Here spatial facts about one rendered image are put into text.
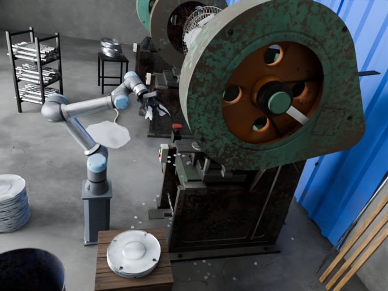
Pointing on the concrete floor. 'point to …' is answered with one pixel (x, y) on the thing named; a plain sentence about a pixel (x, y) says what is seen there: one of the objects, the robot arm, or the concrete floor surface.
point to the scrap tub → (31, 271)
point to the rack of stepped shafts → (34, 74)
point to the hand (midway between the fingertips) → (161, 117)
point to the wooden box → (100, 277)
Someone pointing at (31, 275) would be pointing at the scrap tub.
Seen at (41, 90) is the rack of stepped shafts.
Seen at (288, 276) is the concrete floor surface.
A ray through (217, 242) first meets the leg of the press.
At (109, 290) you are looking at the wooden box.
